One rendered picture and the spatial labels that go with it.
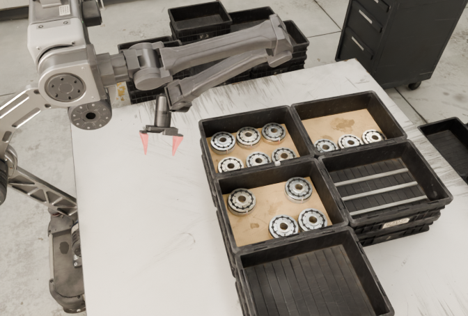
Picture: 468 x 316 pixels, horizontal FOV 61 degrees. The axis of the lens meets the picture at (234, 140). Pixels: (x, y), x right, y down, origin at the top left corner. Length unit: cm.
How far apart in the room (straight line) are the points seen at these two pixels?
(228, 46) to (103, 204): 93
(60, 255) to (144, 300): 81
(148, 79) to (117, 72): 8
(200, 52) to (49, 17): 41
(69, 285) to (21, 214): 77
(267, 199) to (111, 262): 62
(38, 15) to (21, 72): 258
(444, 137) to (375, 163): 114
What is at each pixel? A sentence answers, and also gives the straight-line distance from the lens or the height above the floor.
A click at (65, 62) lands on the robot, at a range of 104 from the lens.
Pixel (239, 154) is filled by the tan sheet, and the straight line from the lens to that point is 163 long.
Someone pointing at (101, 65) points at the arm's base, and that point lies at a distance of 103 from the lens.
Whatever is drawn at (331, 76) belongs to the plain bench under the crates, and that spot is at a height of 70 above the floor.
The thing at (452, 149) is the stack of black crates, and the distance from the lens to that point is 275.
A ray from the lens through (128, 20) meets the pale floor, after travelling 411.
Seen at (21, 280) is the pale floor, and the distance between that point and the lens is 251.
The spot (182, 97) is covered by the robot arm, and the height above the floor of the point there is 123.
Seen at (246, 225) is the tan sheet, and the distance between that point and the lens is 144.
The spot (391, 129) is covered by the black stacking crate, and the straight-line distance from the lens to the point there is 179.
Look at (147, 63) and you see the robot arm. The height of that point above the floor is 146.
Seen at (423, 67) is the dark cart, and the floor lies 27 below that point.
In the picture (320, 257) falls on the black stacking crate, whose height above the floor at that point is 83.
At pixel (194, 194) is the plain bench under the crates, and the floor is 70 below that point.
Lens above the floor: 208
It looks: 48 degrees down
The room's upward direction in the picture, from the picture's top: 1 degrees clockwise
